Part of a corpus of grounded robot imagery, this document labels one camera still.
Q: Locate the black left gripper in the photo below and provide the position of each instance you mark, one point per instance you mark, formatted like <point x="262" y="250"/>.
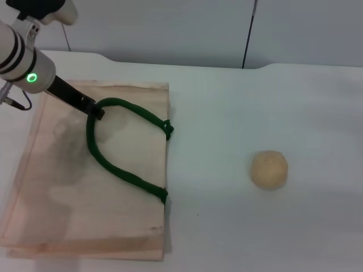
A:
<point x="68" y="93"/>

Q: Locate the round egg yolk pastry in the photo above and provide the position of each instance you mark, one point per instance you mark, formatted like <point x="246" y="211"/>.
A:
<point x="269" y="170"/>

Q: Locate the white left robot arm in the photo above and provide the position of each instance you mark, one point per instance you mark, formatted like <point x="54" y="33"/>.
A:
<point x="17" y="54"/>

